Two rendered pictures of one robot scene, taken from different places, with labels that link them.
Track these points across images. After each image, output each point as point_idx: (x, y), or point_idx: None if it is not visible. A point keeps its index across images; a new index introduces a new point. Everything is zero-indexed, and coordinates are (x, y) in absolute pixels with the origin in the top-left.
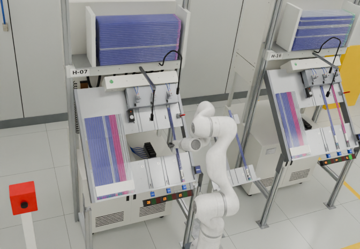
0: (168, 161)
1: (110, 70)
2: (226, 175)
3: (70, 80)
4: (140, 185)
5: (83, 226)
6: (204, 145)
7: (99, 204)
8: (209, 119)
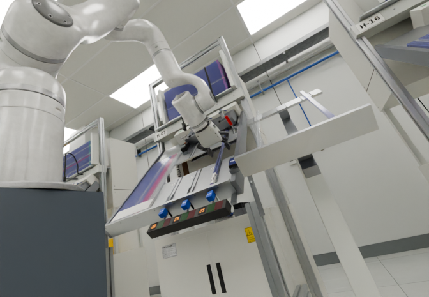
0: (204, 171)
1: (180, 124)
2: (71, 6)
3: (159, 145)
4: (158, 204)
5: None
6: (201, 98)
7: (177, 292)
8: None
